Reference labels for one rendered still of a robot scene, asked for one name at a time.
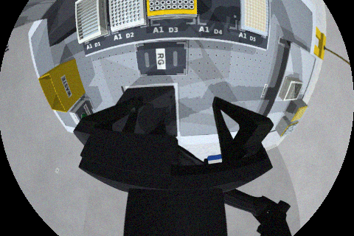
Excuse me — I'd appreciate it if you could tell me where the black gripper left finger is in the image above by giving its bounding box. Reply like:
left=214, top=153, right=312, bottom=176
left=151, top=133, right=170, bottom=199
left=78, top=97, right=139, bottom=133

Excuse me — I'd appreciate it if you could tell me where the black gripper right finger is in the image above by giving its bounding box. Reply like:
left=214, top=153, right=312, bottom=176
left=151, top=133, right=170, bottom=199
left=212, top=97, right=274, bottom=162

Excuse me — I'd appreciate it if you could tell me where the yellow waste bin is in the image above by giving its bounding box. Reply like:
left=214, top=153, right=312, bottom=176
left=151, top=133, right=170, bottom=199
left=38, top=59, right=86, bottom=112

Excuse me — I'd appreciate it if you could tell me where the grey multi-trough reservoir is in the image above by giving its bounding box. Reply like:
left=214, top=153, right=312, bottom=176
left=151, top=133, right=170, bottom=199
left=75, top=0, right=108, bottom=44

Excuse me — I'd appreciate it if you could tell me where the black rectangular nest labelled rg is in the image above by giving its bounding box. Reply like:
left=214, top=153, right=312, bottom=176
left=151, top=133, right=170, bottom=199
left=134, top=41, right=187, bottom=77

